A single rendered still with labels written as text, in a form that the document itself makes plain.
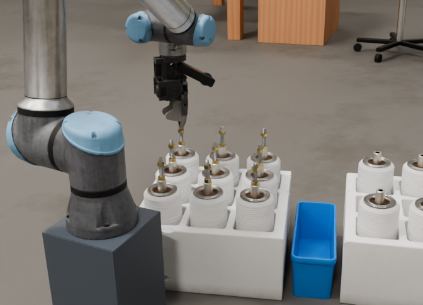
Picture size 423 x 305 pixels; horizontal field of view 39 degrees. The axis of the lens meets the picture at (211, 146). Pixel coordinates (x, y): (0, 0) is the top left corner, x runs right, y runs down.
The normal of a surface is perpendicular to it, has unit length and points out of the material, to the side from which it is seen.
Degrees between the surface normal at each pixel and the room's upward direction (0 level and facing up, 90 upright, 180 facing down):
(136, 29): 90
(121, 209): 72
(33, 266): 0
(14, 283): 0
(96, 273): 90
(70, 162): 92
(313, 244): 0
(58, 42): 89
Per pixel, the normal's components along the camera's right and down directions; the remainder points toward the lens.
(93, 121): 0.09, -0.90
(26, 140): -0.52, 0.19
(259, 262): -0.17, 0.37
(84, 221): -0.31, 0.07
